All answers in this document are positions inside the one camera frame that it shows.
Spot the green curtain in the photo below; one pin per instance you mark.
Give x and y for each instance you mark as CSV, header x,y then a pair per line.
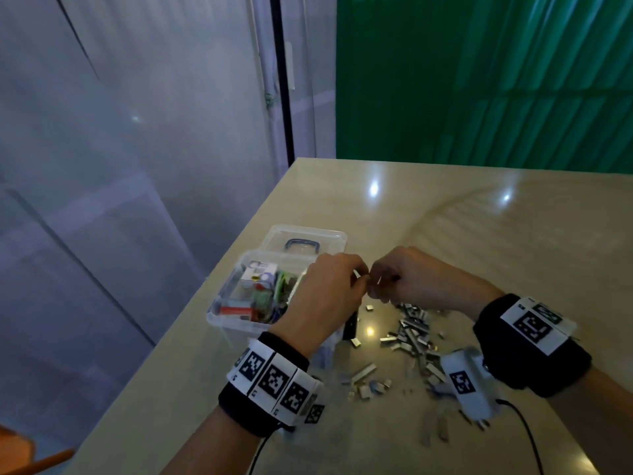
x,y
485,74

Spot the red stapler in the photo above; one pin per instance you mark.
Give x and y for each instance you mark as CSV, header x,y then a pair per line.
x,y
234,311

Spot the person's right hand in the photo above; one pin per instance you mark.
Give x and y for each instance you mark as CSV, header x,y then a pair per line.
x,y
430,282

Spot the black window post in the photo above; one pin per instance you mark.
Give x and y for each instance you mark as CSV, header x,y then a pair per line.
x,y
282,84

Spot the small white staple box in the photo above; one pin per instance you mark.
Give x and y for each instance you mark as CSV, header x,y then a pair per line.
x,y
259,272

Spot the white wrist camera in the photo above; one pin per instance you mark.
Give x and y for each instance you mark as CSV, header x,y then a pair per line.
x,y
314,412
467,383

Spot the black marker wristband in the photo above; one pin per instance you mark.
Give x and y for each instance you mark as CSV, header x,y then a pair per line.
x,y
267,383
529,343

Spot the orange chair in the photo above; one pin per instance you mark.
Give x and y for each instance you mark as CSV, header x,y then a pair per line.
x,y
25,458

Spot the transparent box lid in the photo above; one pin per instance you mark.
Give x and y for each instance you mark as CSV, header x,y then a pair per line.
x,y
326,235

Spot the person's left hand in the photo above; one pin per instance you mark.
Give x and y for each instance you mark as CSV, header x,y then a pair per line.
x,y
316,301

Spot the pile of metal staple strips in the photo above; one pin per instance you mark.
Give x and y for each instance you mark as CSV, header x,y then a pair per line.
x,y
415,336

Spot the transparent storage box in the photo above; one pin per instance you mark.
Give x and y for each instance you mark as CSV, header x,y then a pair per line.
x,y
223,316

